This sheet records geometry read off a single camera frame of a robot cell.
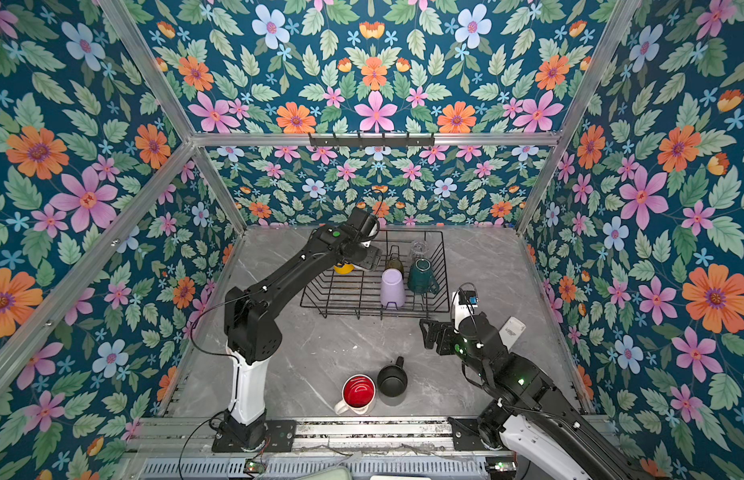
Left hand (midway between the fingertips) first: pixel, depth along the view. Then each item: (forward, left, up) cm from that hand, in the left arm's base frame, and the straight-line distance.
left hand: (372, 248), depth 87 cm
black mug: (-32, -4, -19) cm, 38 cm away
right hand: (-25, -15, 0) cm, 29 cm away
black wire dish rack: (-4, +6, -19) cm, 21 cm away
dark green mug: (-4, -15, -12) cm, 20 cm away
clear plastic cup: (+8, -16, -11) cm, 21 cm away
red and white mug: (-37, +5, -14) cm, 40 cm away
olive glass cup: (+6, -7, -16) cm, 19 cm away
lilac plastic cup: (-10, -5, -7) cm, 13 cm away
